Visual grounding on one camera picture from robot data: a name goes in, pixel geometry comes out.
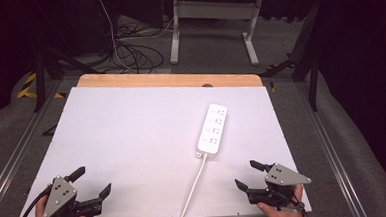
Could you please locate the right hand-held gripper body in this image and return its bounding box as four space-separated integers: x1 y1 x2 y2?
244 161 313 209

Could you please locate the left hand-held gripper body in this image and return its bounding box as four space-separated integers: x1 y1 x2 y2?
39 173 105 217

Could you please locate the white power strip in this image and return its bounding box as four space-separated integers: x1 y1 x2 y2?
193 102 231 159

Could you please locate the person's right hand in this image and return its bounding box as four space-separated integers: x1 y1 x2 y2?
255 183 306 217

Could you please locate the white table cover board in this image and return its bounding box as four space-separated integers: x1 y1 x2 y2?
11 75 313 217

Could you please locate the yellow black floor tape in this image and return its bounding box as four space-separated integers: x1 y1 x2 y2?
15 70 65 102

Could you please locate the black tripod stand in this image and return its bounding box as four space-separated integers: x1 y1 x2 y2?
30 43 99 114
255 1 327 115

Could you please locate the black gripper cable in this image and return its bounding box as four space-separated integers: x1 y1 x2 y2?
278 189 311 217
11 185 54 217

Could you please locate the white power strip cable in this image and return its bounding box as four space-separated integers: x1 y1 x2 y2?
170 153 212 217

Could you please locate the metal floor rail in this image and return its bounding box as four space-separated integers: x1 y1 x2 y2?
294 78 368 217
0 79 70 213

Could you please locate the tangle of black floor cables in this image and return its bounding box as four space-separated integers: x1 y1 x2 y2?
108 21 166 76

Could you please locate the thin white floor cable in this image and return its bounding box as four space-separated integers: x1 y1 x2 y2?
96 0 137 75

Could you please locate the white metal desk frame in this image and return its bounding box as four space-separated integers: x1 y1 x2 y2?
166 0 267 71

